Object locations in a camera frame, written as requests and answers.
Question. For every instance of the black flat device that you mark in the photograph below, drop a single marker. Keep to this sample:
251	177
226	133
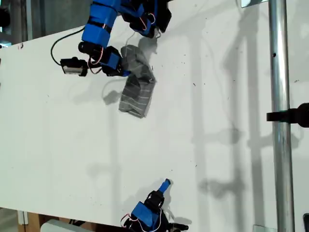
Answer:
306	222

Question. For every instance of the black camera box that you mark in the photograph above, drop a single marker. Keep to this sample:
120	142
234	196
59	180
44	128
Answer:
179	227
72	66

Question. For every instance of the black clamp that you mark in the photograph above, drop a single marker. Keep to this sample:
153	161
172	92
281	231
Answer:
285	116

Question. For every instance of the grey striped towel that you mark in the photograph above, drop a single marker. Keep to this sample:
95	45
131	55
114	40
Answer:
137	96

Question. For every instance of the steel post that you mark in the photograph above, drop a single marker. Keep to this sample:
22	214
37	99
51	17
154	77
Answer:
280	72

